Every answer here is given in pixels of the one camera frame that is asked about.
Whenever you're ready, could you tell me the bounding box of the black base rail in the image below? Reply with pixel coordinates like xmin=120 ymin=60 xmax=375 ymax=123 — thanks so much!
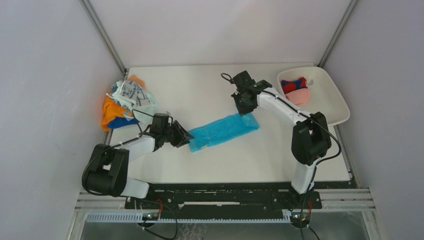
xmin=124 ymin=182 xmax=323 ymax=220

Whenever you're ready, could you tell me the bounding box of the white plastic tray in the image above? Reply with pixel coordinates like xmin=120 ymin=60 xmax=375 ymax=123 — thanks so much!
xmin=277 ymin=66 xmax=351 ymax=126

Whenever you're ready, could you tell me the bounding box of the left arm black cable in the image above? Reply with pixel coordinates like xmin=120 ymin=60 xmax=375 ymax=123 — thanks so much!
xmin=81 ymin=109 xmax=173 ymax=197

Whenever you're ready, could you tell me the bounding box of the dark blue towel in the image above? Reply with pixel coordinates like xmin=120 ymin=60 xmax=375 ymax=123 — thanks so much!
xmin=105 ymin=117 xmax=139 ymax=130

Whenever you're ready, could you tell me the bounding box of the pink rolled towel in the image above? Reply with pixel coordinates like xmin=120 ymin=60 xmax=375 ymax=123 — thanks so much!
xmin=285 ymin=88 xmax=311 ymax=106

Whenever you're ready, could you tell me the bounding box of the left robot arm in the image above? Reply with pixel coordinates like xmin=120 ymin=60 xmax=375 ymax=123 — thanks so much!
xmin=81 ymin=120 xmax=194 ymax=209

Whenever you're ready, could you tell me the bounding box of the bright blue towel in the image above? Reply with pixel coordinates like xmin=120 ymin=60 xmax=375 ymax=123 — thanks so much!
xmin=188 ymin=106 xmax=260 ymax=153

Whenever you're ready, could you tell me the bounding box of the orange towel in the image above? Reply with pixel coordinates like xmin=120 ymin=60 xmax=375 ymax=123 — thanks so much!
xmin=101 ymin=75 xmax=146 ymax=132

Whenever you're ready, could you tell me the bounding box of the red blue rolled towel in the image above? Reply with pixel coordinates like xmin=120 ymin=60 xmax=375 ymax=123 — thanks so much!
xmin=280 ymin=77 xmax=308 ymax=95

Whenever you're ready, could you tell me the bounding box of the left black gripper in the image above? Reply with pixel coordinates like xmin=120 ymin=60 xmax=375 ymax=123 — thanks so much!
xmin=161 ymin=120 xmax=194 ymax=148

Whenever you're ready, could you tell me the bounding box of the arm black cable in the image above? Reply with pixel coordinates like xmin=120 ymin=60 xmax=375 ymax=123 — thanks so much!
xmin=81 ymin=109 xmax=173 ymax=197
xmin=220 ymin=72 xmax=343 ymax=240

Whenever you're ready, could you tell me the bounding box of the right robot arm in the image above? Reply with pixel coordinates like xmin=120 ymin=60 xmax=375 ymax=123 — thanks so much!
xmin=231 ymin=87 xmax=333 ymax=208

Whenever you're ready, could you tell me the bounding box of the mint green towel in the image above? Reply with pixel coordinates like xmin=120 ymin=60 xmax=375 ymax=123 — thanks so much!
xmin=107 ymin=81 xmax=157 ymax=115

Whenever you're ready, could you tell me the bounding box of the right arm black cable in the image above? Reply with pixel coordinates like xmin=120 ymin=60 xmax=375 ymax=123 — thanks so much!
xmin=220 ymin=72 xmax=343 ymax=240

